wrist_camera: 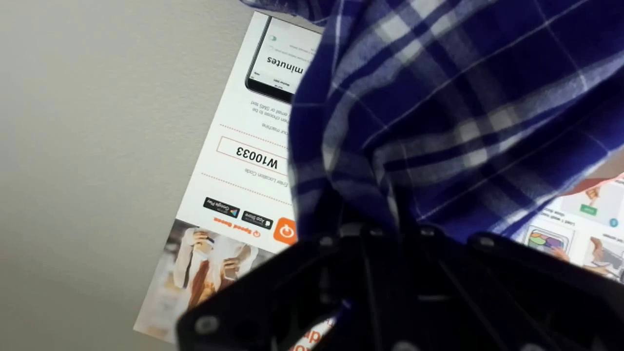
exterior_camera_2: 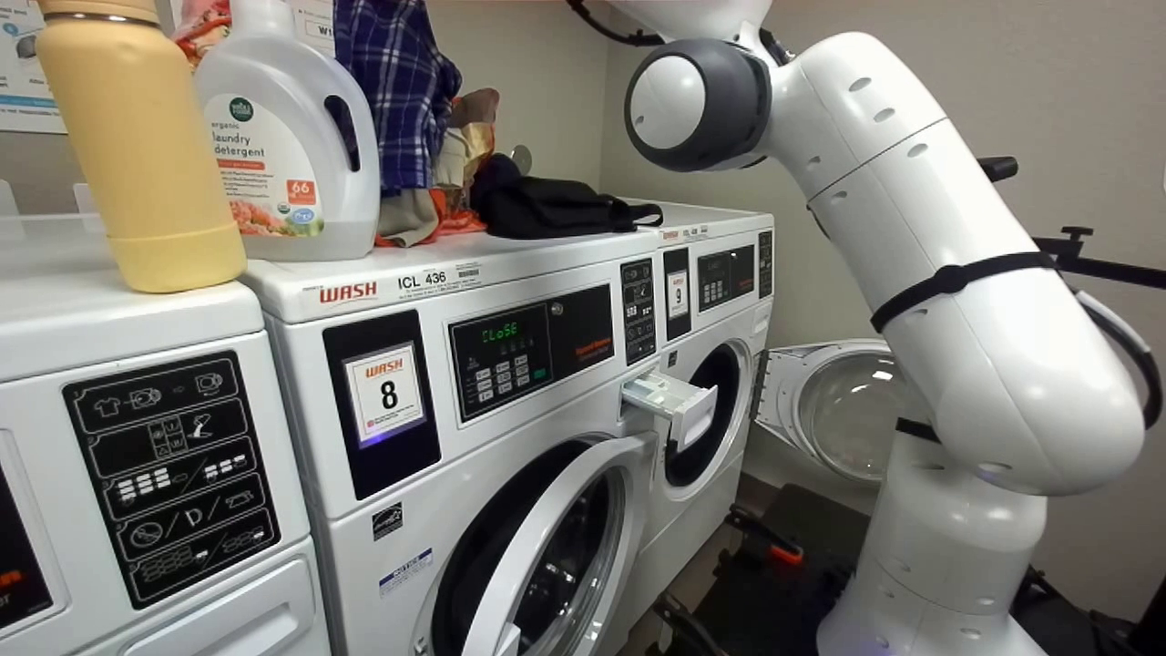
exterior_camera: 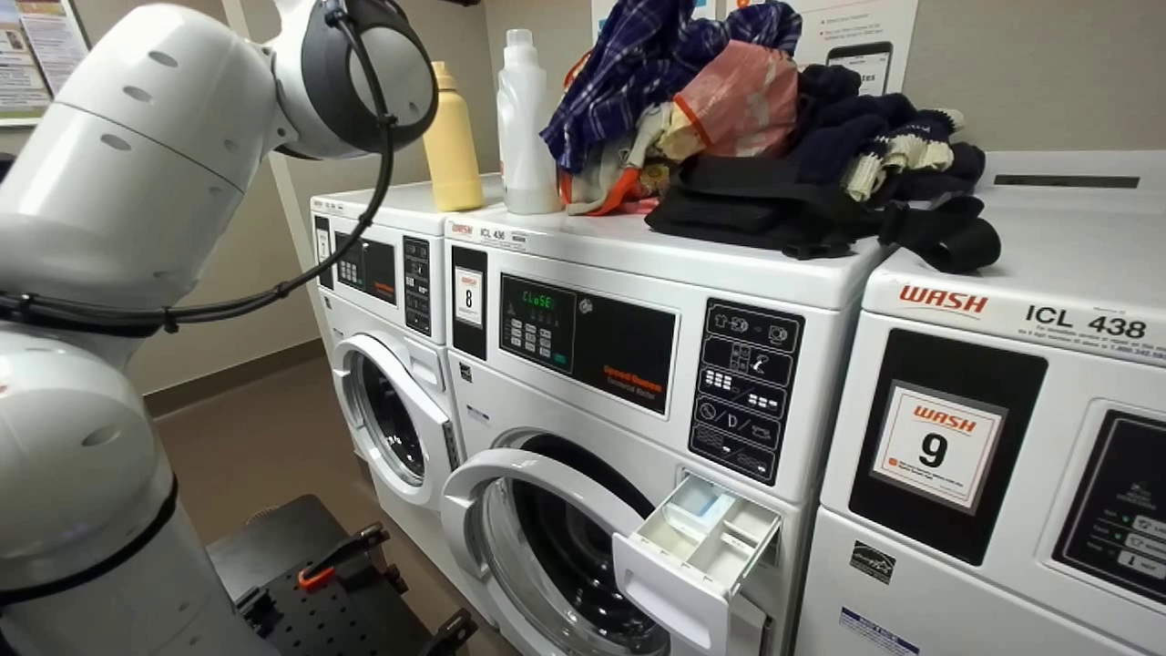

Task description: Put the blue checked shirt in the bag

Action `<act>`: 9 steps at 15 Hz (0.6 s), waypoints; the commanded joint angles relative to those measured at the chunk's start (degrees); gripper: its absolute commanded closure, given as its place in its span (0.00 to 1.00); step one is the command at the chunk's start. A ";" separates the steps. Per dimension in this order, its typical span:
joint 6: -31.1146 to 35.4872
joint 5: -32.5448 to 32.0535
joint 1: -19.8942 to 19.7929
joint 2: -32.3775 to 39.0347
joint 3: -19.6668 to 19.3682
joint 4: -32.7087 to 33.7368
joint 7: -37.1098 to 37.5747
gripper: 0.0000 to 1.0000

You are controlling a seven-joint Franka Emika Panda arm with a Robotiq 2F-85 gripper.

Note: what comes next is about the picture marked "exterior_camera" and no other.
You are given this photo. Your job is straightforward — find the cream cloth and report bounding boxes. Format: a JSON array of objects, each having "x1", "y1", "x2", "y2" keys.
[{"x1": 568, "y1": 101, "x2": 703, "y2": 216}]

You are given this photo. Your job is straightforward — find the white washer number 9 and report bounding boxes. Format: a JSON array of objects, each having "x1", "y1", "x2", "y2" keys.
[{"x1": 790, "y1": 144, "x2": 1166, "y2": 656}]

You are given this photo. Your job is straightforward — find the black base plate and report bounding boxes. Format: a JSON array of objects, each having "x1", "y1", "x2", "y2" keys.
[{"x1": 202, "y1": 487, "x2": 481, "y2": 656}]

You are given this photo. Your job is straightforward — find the cream socks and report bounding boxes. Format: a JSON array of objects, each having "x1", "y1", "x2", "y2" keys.
[{"x1": 839, "y1": 126, "x2": 958, "y2": 206}]

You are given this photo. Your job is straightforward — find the blue checked shirt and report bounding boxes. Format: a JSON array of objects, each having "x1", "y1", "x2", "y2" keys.
[{"x1": 539, "y1": 0, "x2": 805, "y2": 178}]

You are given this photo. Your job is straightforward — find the white wall notice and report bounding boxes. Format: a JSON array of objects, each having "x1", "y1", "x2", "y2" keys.
[{"x1": 794, "y1": 0, "x2": 923, "y2": 99}]

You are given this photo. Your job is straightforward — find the pink mesh laundry bag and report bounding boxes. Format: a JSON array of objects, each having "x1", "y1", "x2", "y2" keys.
[{"x1": 658, "y1": 36, "x2": 803, "y2": 161}]

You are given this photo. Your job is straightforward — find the black garment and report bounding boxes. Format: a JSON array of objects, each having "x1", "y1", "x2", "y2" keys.
[{"x1": 645, "y1": 148, "x2": 1006, "y2": 277}]

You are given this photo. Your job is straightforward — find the white detergent bottle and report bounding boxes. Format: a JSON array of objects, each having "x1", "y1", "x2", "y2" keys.
[{"x1": 493, "y1": 24, "x2": 562, "y2": 217}]

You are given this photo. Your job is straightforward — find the orange handled clamp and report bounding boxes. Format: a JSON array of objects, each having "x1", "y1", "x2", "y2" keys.
[{"x1": 292, "y1": 522, "x2": 394, "y2": 596}]

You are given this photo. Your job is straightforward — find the grey framed wall poster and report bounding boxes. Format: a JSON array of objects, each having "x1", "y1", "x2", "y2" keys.
[{"x1": 0, "y1": 0, "x2": 90, "y2": 119}]

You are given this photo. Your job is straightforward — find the yellow water bottle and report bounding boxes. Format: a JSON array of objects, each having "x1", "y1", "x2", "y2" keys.
[{"x1": 418, "y1": 57, "x2": 487, "y2": 216}]

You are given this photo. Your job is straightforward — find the orange cloth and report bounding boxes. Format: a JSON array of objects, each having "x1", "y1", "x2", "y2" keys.
[{"x1": 558, "y1": 161, "x2": 652, "y2": 217}]

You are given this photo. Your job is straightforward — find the white washer number 8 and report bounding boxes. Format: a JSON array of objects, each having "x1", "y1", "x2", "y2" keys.
[{"x1": 436, "y1": 197, "x2": 889, "y2": 656}]

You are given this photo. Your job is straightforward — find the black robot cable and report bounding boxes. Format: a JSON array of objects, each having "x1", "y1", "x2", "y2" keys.
[{"x1": 0, "y1": 0, "x2": 406, "y2": 344}]

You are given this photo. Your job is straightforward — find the white washer without number sign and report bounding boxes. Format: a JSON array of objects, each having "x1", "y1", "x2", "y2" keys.
[{"x1": 305, "y1": 174, "x2": 504, "y2": 585}]

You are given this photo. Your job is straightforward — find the white detergent drawer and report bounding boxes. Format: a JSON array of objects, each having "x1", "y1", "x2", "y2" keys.
[{"x1": 610, "y1": 469, "x2": 783, "y2": 652}]

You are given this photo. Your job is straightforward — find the white round washer door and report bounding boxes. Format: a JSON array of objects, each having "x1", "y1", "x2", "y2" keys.
[
  {"x1": 436, "y1": 446, "x2": 650, "y2": 656},
  {"x1": 327, "y1": 333, "x2": 462, "y2": 511}
]

